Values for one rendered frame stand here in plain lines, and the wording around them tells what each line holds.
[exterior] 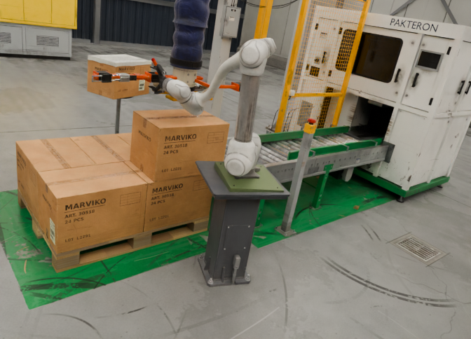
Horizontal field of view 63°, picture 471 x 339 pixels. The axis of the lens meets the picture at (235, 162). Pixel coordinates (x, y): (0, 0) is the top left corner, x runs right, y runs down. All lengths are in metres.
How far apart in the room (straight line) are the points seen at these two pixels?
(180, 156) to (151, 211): 0.46
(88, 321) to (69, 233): 0.57
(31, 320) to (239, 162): 1.43
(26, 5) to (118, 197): 7.58
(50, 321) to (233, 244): 1.15
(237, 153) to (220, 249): 0.75
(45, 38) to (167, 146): 7.61
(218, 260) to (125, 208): 0.73
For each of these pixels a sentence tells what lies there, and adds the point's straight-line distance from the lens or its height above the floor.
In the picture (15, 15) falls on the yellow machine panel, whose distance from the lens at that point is 9.86.
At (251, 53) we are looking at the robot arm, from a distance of 2.02.
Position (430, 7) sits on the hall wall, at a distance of 12.03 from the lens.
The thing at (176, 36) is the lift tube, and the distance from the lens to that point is 2.75.
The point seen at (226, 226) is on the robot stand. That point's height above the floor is 0.45.
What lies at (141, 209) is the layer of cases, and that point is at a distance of 2.84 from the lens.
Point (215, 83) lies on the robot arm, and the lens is 2.39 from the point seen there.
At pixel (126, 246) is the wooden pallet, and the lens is 3.01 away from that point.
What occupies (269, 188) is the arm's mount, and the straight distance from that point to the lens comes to 2.41.
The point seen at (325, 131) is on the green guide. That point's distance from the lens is 4.68.
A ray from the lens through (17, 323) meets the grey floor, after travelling 2.55.
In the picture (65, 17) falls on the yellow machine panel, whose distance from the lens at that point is 10.08.
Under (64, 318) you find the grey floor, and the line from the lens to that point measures 2.53.
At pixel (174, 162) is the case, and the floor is 0.68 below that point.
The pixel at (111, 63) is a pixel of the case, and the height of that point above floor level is 1.00.
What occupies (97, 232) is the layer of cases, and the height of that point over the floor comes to 0.24.
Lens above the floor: 1.74
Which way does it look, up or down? 21 degrees down
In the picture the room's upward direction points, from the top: 10 degrees clockwise
